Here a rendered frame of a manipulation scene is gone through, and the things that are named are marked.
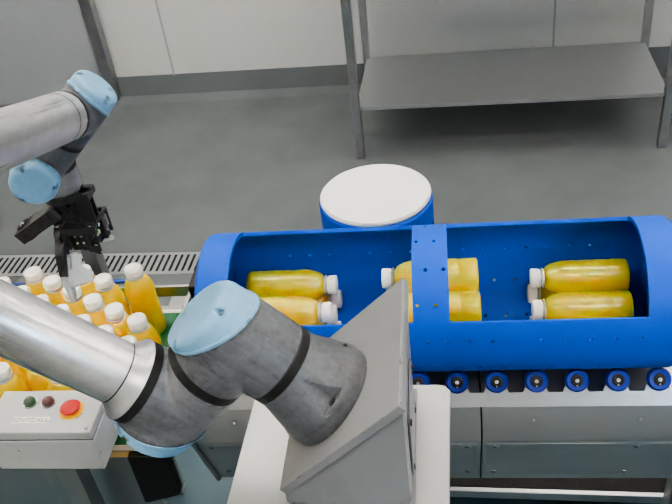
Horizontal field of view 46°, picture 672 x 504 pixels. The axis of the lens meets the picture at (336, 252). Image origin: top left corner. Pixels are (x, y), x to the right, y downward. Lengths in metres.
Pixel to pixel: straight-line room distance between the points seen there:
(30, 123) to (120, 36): 4.14
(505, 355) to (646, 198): 2.48
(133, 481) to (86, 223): 0.55
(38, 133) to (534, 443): 1.10
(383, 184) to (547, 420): 0.74
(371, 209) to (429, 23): 2.98
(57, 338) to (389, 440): 0.43
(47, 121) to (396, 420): 0.60
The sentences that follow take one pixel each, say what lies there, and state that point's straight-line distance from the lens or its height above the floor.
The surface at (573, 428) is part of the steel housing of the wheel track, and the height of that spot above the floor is 0.86.
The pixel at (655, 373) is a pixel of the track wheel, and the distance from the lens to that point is 1.63.
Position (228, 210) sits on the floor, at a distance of 3.98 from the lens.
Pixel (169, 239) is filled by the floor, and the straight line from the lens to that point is 3.88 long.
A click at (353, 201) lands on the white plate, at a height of 1.04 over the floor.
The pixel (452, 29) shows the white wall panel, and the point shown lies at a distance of 4.85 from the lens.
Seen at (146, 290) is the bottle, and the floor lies 1.03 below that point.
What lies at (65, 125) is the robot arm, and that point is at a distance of 1.19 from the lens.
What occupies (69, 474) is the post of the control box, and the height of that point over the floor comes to 0.95.
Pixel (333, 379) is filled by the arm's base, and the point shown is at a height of 1.36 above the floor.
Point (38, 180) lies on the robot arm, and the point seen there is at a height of 1.52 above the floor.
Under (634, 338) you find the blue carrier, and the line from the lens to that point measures 1.50.
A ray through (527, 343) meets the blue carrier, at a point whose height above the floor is 1.10.
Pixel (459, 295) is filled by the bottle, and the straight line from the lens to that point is 1.51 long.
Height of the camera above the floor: 2.11
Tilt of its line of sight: 36 degrees down
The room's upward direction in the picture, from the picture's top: 8 degrees counter-clockwise
